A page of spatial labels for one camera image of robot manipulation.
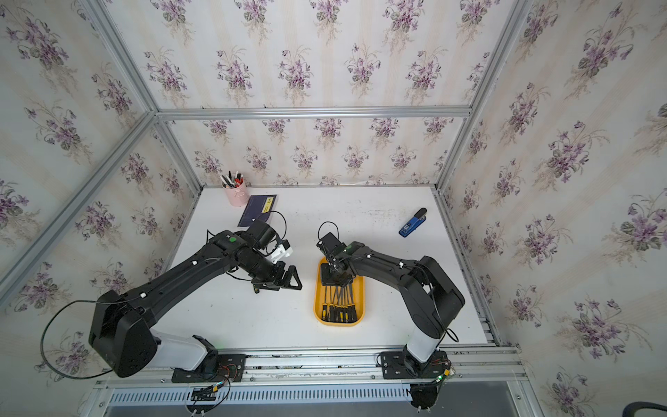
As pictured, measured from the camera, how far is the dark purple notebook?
1094 mm

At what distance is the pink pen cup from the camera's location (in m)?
1.07

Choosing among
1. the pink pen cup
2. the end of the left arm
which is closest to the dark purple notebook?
the pink pen cup

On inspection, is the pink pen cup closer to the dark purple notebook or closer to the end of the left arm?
the dark purple notebook

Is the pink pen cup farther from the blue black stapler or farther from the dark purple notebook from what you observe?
the blue black stapler

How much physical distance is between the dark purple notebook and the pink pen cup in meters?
0.03
